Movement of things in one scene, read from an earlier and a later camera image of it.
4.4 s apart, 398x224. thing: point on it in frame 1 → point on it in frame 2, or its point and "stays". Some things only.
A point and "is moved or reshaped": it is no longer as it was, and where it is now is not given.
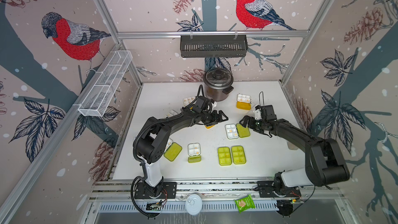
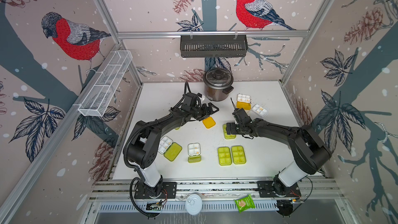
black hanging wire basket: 214,47 stays
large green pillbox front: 238,154 stays
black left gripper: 214,120 → 205,113
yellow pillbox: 243,101 stays
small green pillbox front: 194,152 stays
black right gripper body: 258,124 → 235,128
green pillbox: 224,156 stays
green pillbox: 172,150 stays
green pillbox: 235,131 is moved or reshaped
